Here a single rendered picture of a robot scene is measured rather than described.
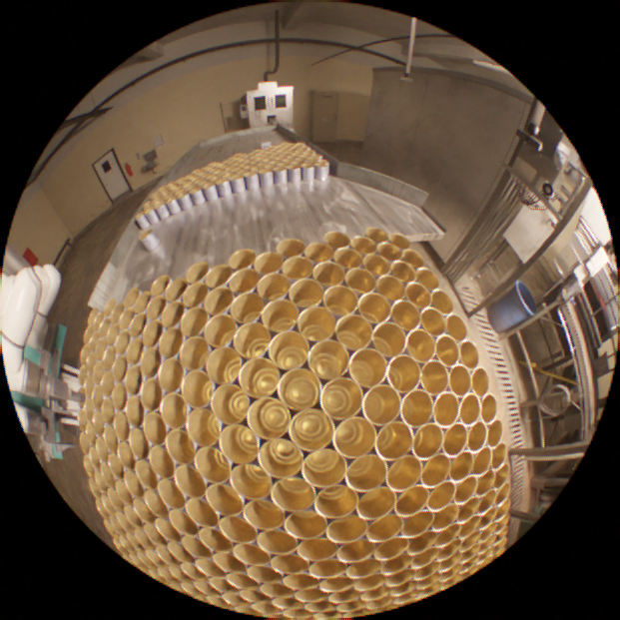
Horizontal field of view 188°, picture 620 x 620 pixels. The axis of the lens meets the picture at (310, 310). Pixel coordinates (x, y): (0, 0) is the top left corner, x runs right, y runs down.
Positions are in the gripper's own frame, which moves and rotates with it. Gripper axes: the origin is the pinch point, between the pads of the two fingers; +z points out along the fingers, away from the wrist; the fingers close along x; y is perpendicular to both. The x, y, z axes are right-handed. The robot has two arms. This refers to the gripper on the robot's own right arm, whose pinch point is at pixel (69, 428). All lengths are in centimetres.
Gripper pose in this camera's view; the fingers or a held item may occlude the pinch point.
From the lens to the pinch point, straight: 103.5
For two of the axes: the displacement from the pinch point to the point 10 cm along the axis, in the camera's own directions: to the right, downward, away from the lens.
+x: 2.0, 8.7, -4.5
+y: -9.8, 1.7, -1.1
